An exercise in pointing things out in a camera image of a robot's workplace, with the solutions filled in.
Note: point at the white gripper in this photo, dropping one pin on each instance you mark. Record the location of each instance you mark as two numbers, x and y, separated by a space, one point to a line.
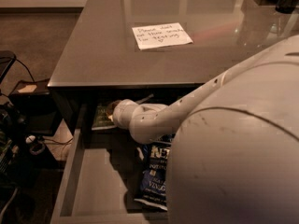
119 113

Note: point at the green jalapeno chip bag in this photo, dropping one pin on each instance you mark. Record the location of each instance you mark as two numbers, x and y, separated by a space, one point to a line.
100 120

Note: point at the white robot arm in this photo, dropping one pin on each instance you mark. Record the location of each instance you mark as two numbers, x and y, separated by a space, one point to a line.
235 156

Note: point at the rear blue Kettle chip bag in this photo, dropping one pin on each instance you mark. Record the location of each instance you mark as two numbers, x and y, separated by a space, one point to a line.
143 100

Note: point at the blue kettle chip bag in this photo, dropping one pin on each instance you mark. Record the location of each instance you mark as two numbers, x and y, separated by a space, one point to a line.
152 187
143 100

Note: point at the open grey drawer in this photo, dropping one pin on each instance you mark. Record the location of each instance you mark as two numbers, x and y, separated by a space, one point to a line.
101 179

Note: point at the grey counter cabinet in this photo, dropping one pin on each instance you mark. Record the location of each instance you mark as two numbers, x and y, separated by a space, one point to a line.
101 58

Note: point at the front blue Kettle chip bag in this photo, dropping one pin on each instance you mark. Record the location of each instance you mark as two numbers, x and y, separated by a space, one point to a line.
152 187

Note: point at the dark side table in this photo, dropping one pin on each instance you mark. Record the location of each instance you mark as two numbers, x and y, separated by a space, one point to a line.
35 102

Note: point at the white handwritten paper note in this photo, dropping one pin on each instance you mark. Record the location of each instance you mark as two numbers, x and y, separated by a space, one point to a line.
161 35

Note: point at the black equipment with cables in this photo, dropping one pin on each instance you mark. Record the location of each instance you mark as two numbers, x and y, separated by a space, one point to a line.
19 155

